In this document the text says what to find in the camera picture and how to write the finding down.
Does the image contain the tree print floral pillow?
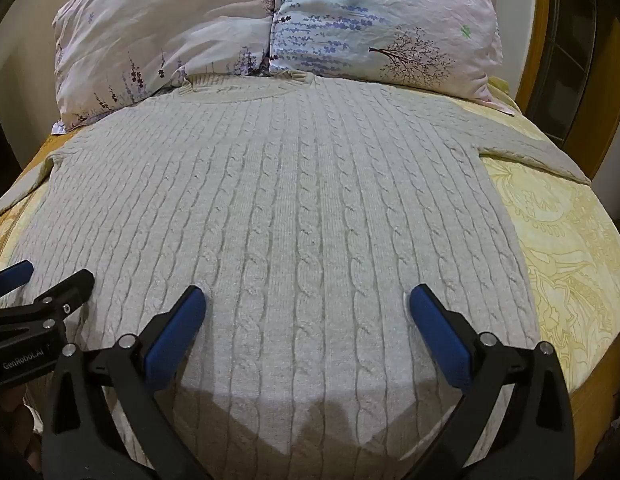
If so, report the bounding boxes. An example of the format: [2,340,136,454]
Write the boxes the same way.
[267,0,517,117]

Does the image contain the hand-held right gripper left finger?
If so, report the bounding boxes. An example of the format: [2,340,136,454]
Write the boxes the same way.
[40,285,213,480]

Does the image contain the white cable knit sweater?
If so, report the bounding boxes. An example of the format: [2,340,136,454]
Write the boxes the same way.
[0,72,593,480]

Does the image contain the yellow patterned blanket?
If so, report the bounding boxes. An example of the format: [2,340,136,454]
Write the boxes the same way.
[0,77,620,480]

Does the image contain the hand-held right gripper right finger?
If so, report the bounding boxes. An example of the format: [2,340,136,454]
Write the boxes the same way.
[408,284,576,480]

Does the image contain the wooden furniture frame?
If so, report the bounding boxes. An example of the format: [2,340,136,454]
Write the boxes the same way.
[510,0,620,183]

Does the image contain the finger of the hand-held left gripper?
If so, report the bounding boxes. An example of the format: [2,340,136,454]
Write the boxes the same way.
[0,260,34,297]
[0,268,96,346]

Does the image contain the pink floral pillow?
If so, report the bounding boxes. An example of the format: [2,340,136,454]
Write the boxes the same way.
[52,0,277,129]

